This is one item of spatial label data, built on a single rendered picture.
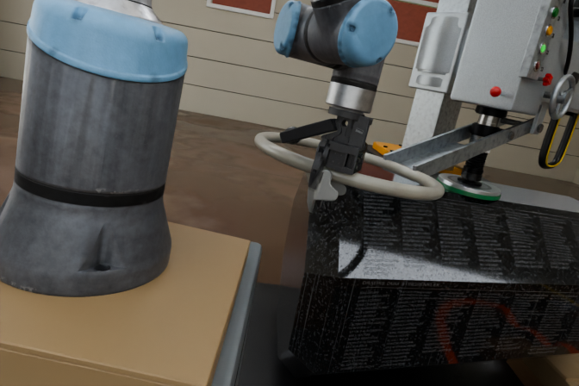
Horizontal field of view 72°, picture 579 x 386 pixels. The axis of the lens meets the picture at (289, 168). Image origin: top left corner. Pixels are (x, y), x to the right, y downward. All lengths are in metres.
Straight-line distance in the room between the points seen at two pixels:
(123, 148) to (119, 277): 0.13
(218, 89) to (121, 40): 7.19
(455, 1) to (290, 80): 5.28
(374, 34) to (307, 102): 6.89
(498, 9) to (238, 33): 6.32
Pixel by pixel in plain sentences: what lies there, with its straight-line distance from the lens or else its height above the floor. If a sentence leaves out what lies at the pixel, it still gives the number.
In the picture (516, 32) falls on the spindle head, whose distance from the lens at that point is 1.45.
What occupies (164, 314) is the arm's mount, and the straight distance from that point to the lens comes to 0.43.
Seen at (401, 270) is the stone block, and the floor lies 0.62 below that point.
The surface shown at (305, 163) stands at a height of 0.96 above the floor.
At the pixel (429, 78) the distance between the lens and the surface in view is 2.32.
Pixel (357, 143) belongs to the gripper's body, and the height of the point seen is 1.02.
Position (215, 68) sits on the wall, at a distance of 7.58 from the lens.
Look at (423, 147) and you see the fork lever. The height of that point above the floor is 0.97.
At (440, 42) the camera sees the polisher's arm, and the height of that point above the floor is 1.40.
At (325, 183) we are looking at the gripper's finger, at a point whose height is 0.94.
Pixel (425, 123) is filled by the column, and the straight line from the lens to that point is 2.37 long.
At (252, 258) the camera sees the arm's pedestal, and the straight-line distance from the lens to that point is 0.63.
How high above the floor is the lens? 1.14
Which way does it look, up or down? 14 degrees down
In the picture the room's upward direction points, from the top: 11 degrees clockwise
